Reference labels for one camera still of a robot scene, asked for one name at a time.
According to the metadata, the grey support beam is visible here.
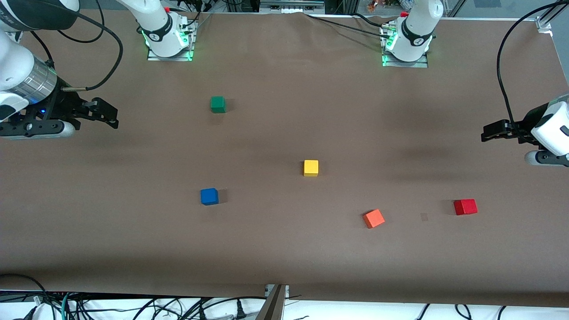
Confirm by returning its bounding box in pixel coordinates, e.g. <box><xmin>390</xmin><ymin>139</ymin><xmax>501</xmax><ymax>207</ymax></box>
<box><xmin>255</xmin><ymin>284</ymin><xmax>287</xmax><ymax>320</ymax></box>

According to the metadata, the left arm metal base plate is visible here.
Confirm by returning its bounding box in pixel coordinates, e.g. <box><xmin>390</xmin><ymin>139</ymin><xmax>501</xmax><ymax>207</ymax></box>
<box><xmin>381</xmin><ymin>24</ymin><xmax>429</xmax><ymax>68</ymax></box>

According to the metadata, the white power strip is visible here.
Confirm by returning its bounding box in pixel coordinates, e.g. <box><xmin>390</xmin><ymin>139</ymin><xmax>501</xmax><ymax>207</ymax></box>
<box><xmin>260</xmin><ymin>0</ymin><xmax>326</xmax><ymax>12</ymax></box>

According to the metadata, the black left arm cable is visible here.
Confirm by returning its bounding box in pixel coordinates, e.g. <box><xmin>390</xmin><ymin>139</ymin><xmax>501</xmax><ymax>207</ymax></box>
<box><xmin>496</xmin><ymin>0</ymin><xmax>569</xmax><ymax>126</ymax></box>

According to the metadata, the black power plug cable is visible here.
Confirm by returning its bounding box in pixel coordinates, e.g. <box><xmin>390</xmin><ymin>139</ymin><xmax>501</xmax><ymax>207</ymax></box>
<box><xmin>196</xmin><ymin>299</ymin><xmax>248</xmax><ymax>320</ymax></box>

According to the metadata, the brown table cover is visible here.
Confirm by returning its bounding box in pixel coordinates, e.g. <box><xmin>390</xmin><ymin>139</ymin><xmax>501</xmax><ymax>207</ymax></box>
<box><xmin>0</xmin><ymin>8</ymin><xmax>569</xmax><ymax>308</ymax></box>

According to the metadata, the red wooden block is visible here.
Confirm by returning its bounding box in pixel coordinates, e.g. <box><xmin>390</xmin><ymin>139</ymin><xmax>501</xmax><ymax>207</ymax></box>
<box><xmin>453</xmin><ymin>199</ymin><xmax>478</xmax><ymax>216</ymax></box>

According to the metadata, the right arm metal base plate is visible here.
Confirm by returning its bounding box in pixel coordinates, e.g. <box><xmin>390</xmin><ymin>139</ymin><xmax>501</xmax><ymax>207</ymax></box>
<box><xmin>147</xmin><ymin>20</ymin><xmax>195</xmax><ymax>62</ymax></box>

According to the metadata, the black cables to arm base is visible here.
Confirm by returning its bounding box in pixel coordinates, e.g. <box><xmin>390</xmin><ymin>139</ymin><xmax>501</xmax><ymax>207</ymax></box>
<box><xmin>305</xmin><ymin>12</ymin><xmax>393</xmax><ymax>39</ymax></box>

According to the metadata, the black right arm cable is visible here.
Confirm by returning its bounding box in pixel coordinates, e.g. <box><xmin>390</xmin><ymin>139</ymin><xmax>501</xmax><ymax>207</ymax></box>
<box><xmin>18</xmin><ymin>0</ymin><xmax>124</xmax><ymax>92</ymax></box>

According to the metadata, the orange wooden block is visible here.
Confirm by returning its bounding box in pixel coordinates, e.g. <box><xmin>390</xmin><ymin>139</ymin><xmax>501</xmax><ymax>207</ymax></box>
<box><xmin>363</xmin><ymin>209</ymin><xmax>385</xmax><ymax>229</ymax></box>

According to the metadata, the black looped floor cable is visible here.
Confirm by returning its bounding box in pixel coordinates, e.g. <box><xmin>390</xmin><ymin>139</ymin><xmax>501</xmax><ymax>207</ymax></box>
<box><xmin>0</xmin><ymin>273</ymin><xmax>52</xmax><ymax>307</ymax></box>

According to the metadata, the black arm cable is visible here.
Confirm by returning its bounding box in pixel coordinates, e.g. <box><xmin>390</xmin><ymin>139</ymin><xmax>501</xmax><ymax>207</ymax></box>
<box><xmin>18</xmin><ymin>0</ymin><xmax>124</xmax><ymax>92</ymax></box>
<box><xmin>496</xmin><ymin>0</ymin><xmax>569</xmax><ymax>126</ymax></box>

